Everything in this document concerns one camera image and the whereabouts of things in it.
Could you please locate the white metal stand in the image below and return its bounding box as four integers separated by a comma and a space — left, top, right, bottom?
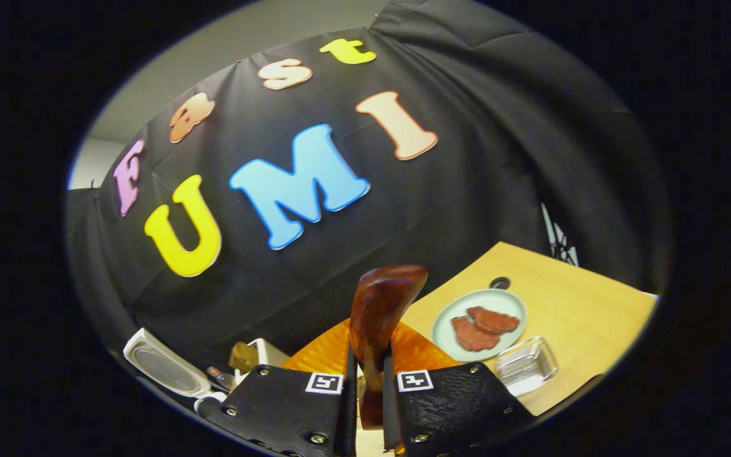
540, 203, 579, 267

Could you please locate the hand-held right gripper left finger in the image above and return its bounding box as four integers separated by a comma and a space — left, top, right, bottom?
204, 317, 359, 457

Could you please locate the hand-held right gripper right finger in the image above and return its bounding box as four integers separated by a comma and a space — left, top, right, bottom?
381, 321, 537, 457

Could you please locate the black backdrop cloth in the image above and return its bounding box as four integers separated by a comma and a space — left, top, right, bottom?
64, 0, 674, 394

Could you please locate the pale green plate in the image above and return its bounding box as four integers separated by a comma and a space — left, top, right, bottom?
431, 289, 527, 363

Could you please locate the brown bread slice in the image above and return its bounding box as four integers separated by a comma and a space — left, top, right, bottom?
229, 341, 260, 374

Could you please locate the white rice cooker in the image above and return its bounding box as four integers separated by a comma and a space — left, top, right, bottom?
123, 328, 230, 416

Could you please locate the red meat slice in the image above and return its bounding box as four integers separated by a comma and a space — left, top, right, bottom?
466, 307, 521, 335
452, 316, 501, 352

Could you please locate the white toaster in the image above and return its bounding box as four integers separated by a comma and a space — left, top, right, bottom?
234, 338, 290, 383

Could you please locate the clear plastic water bottle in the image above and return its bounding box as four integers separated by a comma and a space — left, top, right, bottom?
207, 366, 237, 390

